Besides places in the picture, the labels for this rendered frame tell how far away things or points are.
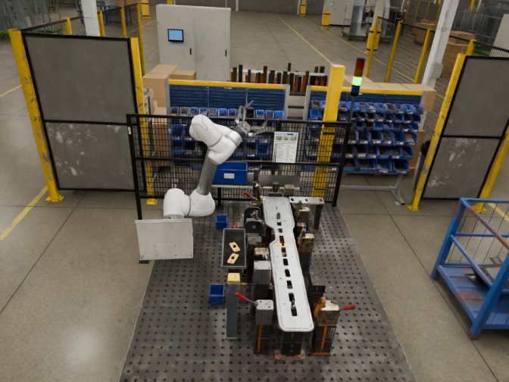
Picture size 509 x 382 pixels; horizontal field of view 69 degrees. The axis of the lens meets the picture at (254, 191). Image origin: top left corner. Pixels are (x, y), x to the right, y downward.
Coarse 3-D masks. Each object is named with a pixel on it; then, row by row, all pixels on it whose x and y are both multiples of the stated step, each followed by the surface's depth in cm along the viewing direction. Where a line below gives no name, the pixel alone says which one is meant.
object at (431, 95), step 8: (344, 80) 569; (352, 80) 555; (368, 80) 561; (368, 88) 519; (376, 88) 521; (384, 88) 524; (392, 88) 526; (400, 88) 529; (408, 88) 532; (416, 88) 534; (424, 88) 537; (432, 96) 530; (424, 104) 535; (432, 104) 536; (416, 152) 573; (408, 160) 579; (416, 160) 580
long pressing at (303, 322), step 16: (272, 208) 295; (288, 208) 296; (272, 224) 276; (288, 224) 277; (288, 240) 260; (272, 256) 243; (288, 256) 244; (272, 272) 231; (304, 288) 220; (288, 304) 208; (304, 304) 209; (288, 320) 198; (304, 320) 199
